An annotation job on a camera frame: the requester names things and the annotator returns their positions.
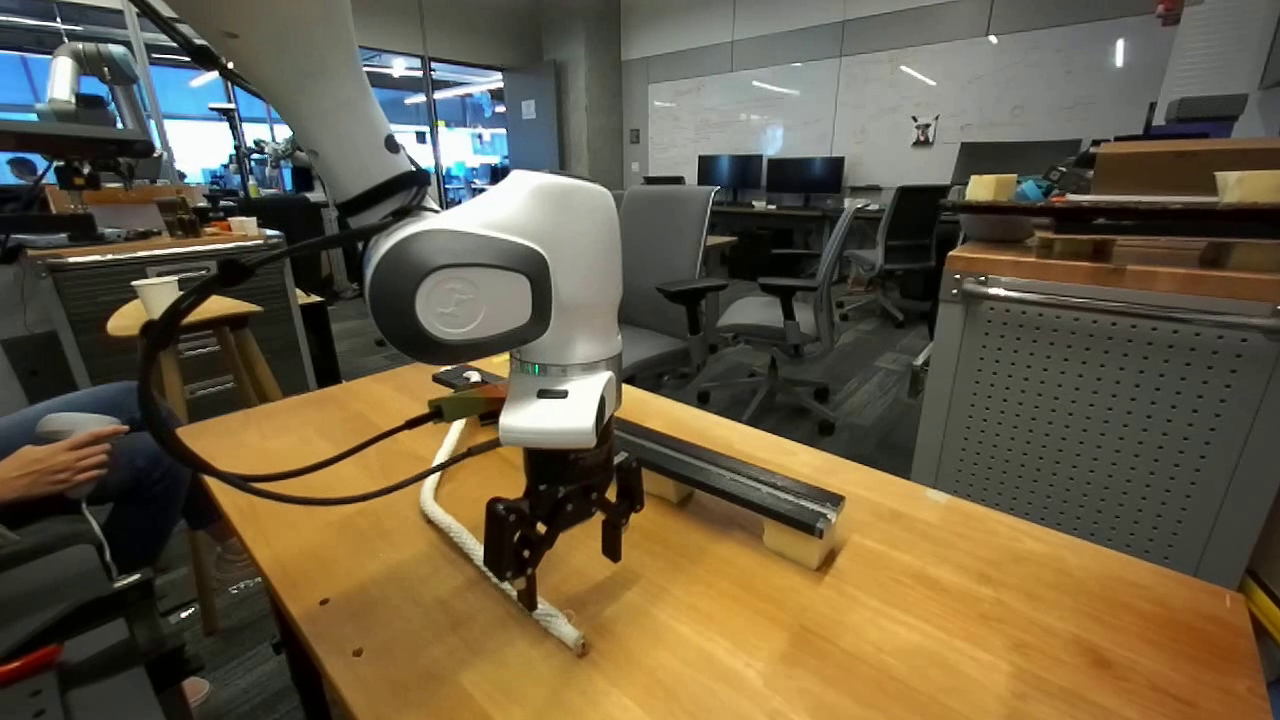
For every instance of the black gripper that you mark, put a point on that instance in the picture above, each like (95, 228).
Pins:
(567, 482)

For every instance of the white handheld controller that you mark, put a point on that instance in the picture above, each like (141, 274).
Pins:
(72, 421)

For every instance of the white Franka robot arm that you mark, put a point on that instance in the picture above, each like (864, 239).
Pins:
(573, 264)

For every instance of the person's hand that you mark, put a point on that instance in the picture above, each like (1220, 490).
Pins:
(63, 465)

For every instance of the grey office chair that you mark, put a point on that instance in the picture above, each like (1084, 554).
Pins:
(667, 255)
(766, 313)

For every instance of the black computer monitor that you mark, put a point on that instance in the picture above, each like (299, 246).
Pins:
(731, 179)
(806, 179)

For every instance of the round wooden stool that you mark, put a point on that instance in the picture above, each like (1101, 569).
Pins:
(213, 310)

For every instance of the person's leg in jeans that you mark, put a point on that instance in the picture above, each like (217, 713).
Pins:
(144, 495)

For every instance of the black office chair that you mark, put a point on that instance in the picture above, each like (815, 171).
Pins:
(912, 227)

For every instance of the white paper cup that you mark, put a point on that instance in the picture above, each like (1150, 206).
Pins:
(157, 297)

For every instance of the grey perforated metal cabinet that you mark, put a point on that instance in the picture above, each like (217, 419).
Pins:
(1094, 415)

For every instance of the yellow foam block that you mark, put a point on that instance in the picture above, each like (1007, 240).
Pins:
(990, 190)
(1251, 184)

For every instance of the dark drawer cabinet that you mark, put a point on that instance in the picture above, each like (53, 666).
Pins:
(83, 307)

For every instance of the red chair part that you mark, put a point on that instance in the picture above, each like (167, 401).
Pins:
(31, 666)

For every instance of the black tray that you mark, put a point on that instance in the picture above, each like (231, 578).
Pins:
(1134, 214)

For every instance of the white lamp head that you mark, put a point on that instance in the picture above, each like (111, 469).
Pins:
(63, 83)

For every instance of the yellow bar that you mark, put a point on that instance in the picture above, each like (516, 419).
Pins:
(1267, 610)

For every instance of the brown cardboard box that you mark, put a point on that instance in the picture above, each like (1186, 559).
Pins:
(1172, 164)

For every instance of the light rail support block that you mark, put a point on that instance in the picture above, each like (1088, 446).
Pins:
(801, 544)
(670, 490)

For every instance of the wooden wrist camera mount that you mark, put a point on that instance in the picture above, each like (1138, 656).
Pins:
(466, 399)

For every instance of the long black grooved rail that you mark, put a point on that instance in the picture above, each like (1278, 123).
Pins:
(746, 482)

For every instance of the small black wall sticker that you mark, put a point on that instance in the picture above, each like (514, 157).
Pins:
(927, 129)

